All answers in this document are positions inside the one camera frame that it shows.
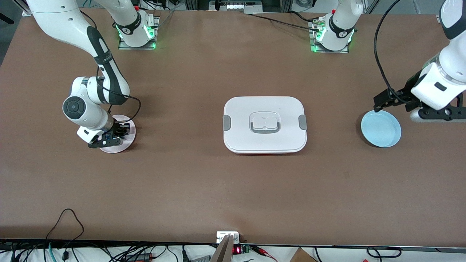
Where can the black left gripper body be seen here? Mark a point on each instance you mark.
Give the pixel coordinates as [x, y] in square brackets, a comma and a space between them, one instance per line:
[407, 91]

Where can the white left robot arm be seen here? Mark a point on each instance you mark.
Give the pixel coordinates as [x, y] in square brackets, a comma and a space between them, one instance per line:
[437, 78]

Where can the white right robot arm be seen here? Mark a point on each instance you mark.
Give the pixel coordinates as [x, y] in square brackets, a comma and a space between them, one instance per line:
[83, 109]

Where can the pale pink plate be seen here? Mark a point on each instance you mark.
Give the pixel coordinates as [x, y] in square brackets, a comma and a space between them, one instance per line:
[116, 150]

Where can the light blue plate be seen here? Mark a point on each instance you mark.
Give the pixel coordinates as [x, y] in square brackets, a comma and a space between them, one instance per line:
[380, 129]

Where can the white lidded lunch box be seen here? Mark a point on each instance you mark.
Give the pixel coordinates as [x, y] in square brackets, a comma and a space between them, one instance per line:
[284, 116]

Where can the white socket box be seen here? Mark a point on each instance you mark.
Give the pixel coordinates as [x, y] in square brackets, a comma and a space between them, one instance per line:
[224, 234]

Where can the wooden slat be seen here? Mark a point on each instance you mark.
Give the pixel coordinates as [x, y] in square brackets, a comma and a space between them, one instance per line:
[222, 253]

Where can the red LED display module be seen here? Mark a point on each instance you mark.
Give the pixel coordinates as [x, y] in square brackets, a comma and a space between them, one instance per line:
[238, 250]

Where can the white power strip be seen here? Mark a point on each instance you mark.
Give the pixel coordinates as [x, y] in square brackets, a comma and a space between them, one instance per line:
[236, 5]

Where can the brown cardboard piece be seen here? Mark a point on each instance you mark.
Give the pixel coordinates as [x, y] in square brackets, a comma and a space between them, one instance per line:
[302, 256]

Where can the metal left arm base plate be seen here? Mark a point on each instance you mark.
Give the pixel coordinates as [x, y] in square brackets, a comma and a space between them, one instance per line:
[315, 50]

